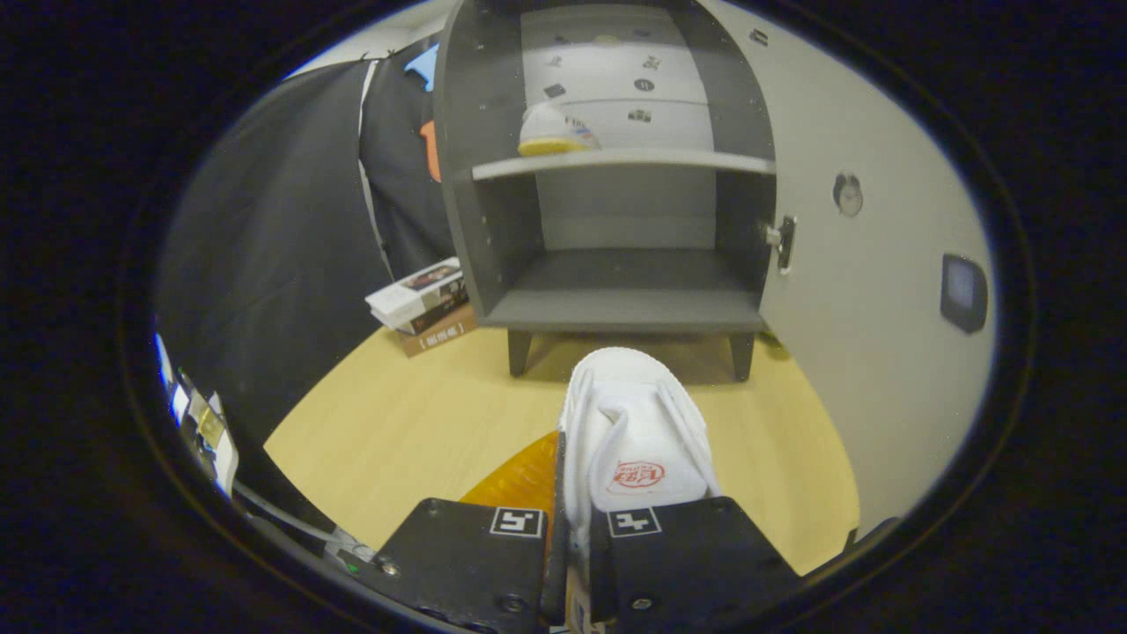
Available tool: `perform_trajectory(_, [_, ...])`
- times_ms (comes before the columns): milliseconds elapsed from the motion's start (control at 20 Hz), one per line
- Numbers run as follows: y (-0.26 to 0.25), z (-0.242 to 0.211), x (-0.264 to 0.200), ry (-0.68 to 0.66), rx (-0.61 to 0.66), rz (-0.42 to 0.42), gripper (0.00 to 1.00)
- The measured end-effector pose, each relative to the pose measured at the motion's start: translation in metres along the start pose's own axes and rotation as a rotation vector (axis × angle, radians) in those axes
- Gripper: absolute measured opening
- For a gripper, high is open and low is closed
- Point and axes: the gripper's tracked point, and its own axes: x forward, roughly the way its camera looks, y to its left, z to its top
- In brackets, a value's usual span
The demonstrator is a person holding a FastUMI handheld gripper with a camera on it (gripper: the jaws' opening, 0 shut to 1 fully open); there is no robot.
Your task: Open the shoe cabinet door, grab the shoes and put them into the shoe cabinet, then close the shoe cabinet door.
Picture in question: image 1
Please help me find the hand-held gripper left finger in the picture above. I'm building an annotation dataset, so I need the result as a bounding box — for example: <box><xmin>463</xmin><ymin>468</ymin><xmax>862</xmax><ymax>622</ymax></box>
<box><xmin>374</xmin><ymin>430</ymin><xmax>569</xmax><ymax>634</ymax></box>

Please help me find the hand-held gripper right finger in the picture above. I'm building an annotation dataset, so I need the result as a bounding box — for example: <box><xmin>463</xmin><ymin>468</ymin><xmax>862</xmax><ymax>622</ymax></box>
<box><xmin>588</xmin><ymin>496</ymin><xmax>804</xmax><ymax>634</ymax></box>

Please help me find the white shoe with red logo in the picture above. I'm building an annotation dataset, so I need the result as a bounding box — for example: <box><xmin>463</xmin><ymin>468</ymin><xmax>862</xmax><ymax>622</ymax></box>
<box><xmin>559</xmin><ymin>346</ymin><xmax>723</xmax><ymax>634</ymax></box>

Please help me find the light grey shoe cabinet door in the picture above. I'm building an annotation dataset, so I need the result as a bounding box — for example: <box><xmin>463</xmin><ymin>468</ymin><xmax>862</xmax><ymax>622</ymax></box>
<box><xmin>696</xmin><ymin>0</ymin><xmax>998</xmax><ymax>538</ymax></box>

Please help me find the dark grey shoe cabinet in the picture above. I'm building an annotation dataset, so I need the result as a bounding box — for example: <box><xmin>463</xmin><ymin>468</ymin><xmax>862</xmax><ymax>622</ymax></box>
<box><xmin>433</xmin><ymin>0</ymin><xmax>780</xmax><ymax>381</ymax></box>

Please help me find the white shoe with yellow sole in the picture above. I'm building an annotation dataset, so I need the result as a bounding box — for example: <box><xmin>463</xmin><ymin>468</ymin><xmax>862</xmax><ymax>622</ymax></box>
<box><xmin>517</xmin><ymin>101</ymin><xmax>602</xmax><ymax>158</ymax></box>

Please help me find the brown book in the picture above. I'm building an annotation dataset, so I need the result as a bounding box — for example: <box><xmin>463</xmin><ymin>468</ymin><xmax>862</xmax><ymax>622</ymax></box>
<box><xmin>398</xmin><ymin>304</ymin><xmax>478</xmax><ymax>358</ymax></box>

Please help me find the dark book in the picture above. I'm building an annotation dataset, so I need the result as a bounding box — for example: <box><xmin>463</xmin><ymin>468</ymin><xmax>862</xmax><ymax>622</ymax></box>
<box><xmin>396</xmin><ymin>286</ymin><xmax>470</xmax><ymax>335</ymax></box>

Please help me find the white box with clutter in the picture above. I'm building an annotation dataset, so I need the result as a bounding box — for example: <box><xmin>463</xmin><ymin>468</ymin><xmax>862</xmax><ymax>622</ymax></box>
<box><xmin>172</xmin><ymin>370</ymin><xmax>240</xmax><ymax>498</ymax></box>

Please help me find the black backdrop cloth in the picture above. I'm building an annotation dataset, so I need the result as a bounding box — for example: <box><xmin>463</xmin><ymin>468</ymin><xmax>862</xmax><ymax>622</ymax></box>
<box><xmin>154</xmin><ymin>40</ymin><xmax>459</xmax><ymax>529</ymax></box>

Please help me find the grey cable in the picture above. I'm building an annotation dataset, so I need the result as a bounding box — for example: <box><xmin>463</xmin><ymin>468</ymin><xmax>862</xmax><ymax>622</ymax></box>
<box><xmin>231</xmin><ymin>480</ymin><xmax>381</xmax><ymax>564</ymax></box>

